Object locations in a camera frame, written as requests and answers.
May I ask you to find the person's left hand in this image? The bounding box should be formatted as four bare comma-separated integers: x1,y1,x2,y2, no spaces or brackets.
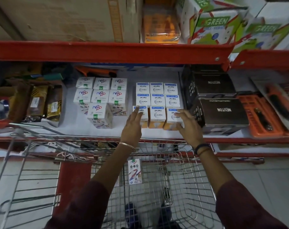
121,108,143,144

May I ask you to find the white and green box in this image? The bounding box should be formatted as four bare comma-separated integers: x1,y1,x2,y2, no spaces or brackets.
231,2,289,53
175,0,249,45

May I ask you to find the gold brown packet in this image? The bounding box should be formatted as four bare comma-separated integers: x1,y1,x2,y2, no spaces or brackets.
26,85,49,118
7,83,31,123
46,86,63,122

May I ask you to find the white bulb box colourful print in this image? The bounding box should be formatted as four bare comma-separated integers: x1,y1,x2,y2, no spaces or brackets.
127,158,144,185

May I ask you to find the orange and black tool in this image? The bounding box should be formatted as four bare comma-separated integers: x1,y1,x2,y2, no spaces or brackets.
75,65,118,78

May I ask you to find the red metal shelf rack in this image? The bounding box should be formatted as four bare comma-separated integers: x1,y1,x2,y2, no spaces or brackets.
0,40,289,165

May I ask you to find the large brown cardboard carton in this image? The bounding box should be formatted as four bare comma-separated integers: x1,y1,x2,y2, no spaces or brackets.
0,0,144,44

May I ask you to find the black cardboard box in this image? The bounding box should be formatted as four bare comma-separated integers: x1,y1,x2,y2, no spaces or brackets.
180,65,237,110
189,98,250,136

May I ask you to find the group of blue-white bulb boxes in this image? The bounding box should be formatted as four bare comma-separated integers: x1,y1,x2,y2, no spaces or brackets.
132,82,185,131

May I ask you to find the person's dark blue left shoe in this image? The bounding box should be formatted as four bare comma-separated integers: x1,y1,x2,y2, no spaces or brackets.
124,202,141,229

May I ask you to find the orange packet in clear plastic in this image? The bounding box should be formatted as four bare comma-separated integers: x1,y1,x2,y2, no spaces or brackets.
142,0,182,44

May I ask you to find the metal wire shopping cart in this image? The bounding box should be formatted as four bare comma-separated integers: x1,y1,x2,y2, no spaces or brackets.
0,123,222,229

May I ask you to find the person's dark maroon sleeve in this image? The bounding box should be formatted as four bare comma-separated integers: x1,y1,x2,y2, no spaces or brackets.
44,180,110,229
215,179,289,229

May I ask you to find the orange tool case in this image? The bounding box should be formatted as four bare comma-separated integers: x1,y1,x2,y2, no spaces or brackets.
237,92,285,139

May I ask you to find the person's dark blue shoe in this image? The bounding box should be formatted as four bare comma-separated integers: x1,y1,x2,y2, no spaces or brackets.
158,204,174,229
124,202,141,229

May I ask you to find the person's dark blue right shoe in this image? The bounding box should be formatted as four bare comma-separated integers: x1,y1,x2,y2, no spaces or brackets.
158,204,174,229

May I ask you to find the blister pack with orange tool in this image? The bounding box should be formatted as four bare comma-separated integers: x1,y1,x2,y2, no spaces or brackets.
250,70,289,132

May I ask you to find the person's right hand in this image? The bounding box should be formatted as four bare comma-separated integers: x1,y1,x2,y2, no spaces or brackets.
177,109,205,149

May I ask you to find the person's right forearm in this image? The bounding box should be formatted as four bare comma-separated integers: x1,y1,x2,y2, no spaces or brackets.
195,146,235,189

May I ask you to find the person's dark maroon right sleeve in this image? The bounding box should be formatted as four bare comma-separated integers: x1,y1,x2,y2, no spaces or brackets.
215,179,289,229

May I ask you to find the cardboard tray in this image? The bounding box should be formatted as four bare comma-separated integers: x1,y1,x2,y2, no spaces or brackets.
5,78,65,128

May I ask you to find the person's dark maroon left sleeve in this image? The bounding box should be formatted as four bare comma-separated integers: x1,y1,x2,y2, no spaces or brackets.
44,180,110,229

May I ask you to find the person's left forearm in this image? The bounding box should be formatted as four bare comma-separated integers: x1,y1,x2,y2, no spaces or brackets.
91,143,136,189

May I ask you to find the group of white colourful boxes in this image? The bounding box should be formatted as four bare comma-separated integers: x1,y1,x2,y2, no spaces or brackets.
73,77,129,129

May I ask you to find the gold bangle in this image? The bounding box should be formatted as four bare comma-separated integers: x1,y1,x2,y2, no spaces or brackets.
119,142,137,151

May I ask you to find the white plug with wires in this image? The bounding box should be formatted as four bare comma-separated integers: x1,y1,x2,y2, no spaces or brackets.
41,140,64,160

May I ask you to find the dark thread bracelet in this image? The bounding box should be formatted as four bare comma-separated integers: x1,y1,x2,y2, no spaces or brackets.
193,143,212,157

